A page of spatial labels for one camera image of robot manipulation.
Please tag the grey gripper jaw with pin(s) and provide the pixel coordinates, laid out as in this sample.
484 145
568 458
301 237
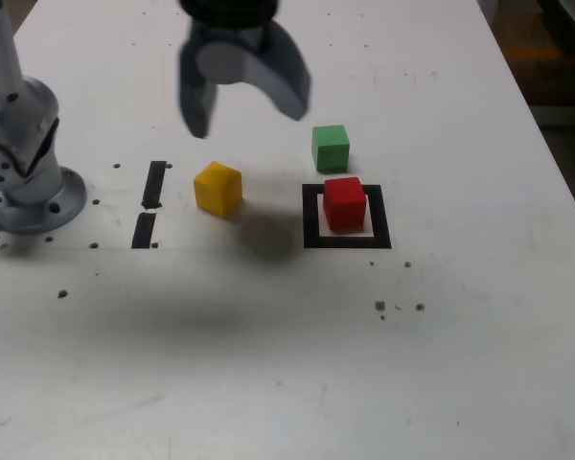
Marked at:
282 81
194 100

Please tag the yellow cube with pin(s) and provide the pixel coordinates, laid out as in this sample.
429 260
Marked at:
218 191

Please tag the red cube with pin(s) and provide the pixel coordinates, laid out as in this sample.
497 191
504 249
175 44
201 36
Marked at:
345 206

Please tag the black tape square outline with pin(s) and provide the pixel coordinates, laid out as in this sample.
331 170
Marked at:
311 239

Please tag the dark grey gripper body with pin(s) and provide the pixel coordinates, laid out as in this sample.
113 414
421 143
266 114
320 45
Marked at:
230 33

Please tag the black tape strip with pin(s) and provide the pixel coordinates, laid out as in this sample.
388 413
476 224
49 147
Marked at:
154 184

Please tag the green cube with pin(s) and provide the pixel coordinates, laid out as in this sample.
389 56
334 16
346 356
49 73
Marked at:
330 153

